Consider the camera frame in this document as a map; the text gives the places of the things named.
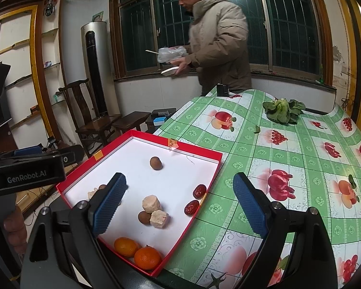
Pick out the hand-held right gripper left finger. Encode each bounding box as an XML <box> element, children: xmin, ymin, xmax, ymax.
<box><xmin>19</xmin><ymin>172</ymin><xmax>128</xmax><ymax>289</ymax></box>

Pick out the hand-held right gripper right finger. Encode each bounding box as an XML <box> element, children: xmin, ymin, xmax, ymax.
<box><xmin>232</xmin><ymin>172</ymin><xmax>339</xmax><ymax>289</ymax></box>

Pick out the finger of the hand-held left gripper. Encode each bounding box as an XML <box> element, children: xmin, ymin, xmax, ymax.
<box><xmin>0</xmin><ymin>145</ymin><xmax>45</xmax><ymax>161</ymax></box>
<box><xmin>43</xmin><ymin>144</ymin><xmax>85</xmax><ymax>168</ymax></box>

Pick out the orange mandarin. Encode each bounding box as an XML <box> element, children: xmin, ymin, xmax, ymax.
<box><xmin>134</xmin><ymin>246</ymin><xmax>162</xmax><ymax>270</ymax></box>
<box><xmin>114</xmin><ymin>237</ymin><xmax>140</xmax><ymax>258</ymax></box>

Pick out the red box white inside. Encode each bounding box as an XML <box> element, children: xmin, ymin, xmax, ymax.
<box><xmin>57</xmin><ymin>129</ymin><xmax>223</xmax><ymax>277</ymax></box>

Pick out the person's left hand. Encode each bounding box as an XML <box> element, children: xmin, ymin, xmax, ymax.
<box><xmin>3</xmin><ymin>208</ymin><xmax>27</xmax><ymax>255</ymax></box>

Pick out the dark wooden chair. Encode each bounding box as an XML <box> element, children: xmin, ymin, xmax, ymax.
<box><xmin>58</xmin><ymin>78</ymin><xmax>122</xmax><ymax>157</ymax></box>

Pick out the green fruit-print tablecloth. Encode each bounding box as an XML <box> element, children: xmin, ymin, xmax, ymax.
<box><xmin>153</xmin><ymin>89</ymin><xmax>361</xmax><ymax>289</ymax></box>

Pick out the dark wooden stool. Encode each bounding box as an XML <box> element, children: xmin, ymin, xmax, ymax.
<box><xmin>112</xmin><ymin>111</ymin><xmax>151</xmax><ymax>134</ymax></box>

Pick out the white standing air conditioner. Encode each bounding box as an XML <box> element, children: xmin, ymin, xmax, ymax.
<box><xmin>81</xmin><ymin>20</ymin><xmax>109</xmax><ymax>118</ymax></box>

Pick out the green bok choy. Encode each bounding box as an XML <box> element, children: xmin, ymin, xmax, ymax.
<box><xmin>262</xmin><ymin>98</ymin><xmax>306</xmax><ymax>125</ymax></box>

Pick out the white foam tray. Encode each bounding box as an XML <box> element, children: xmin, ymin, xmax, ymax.
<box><xmin>160</xmin><ymin>66</ymin><xmax>181</xmax><ymax>77</ymax></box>

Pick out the clear plastic bag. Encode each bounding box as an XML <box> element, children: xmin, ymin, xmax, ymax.
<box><xmin>157</xmin><ymin>46</ymin><xmax>187</xmax><ymax>64</ymax></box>

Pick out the gold framed glass door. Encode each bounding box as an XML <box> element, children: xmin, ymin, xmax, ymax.
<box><xmin>334</xmin><ymin>0</ymin><xmax>361</xmax><ymax>121</ymax></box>

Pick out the white wall shelf unit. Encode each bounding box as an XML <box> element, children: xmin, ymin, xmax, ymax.
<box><xmin>0</xmin><ymin>0</ymin><xmax>64</xmax><ymax>145</ymax></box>

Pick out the hanging black cable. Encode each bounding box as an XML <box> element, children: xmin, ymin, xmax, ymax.
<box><xmin>341</xmin><ymin>63</ymin><xmax>352</xmax><ymax>110</ymax></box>

